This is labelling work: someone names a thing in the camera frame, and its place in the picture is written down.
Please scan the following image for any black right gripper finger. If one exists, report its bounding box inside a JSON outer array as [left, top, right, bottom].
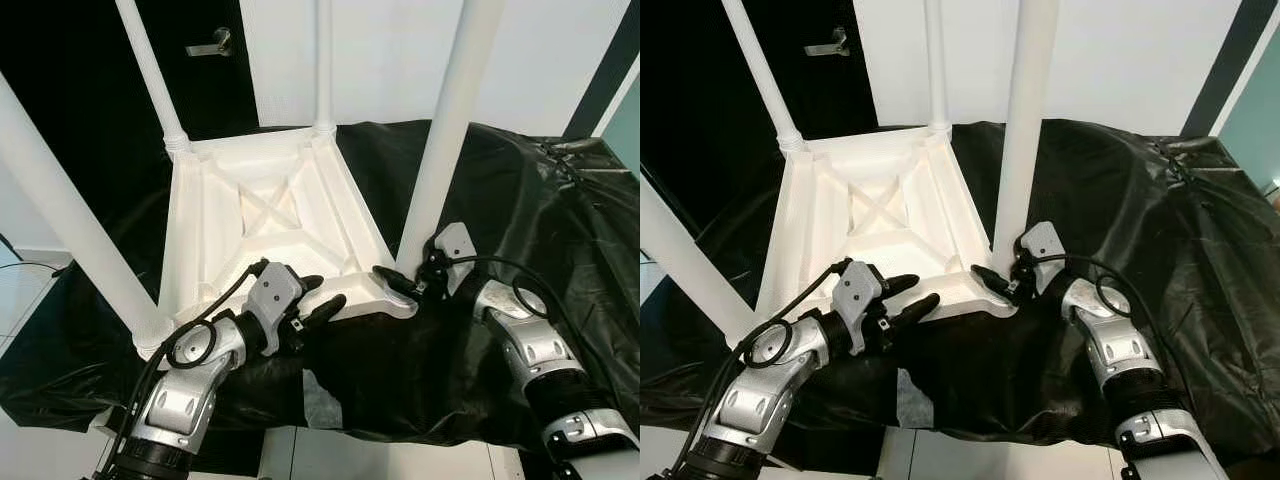
[[372, 265, 419, 299], [970, 264, 1013, 298]]

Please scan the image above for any black plastic cover sheet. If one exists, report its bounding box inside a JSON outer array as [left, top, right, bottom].
[[0, 118, 641, 451], [640, 118, 1280, 466]]

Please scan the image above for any teal glass panel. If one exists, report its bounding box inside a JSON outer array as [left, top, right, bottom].
[[1220, 60, 1280, 191], [605, 85, 641, 176]]

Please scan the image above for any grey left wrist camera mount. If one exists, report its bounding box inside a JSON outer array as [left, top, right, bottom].
[[832, 260, 886, 353], [245, 260, 306, 341]]

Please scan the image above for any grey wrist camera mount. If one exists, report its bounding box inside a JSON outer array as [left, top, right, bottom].
[[1020, 222, 1066, 293], [832, 260, 886, 353], [245, 260, 306, 341], [433, 222, 476, 296]]

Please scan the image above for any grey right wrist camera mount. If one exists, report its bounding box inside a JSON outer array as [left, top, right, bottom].
[[433, 222, 476, 296], [1020, 222, 1066, 293]]

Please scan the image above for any silver door handle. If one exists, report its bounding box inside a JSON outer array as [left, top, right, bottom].
[[803, 27, 851, 58], [185, 27, 234, 58]]

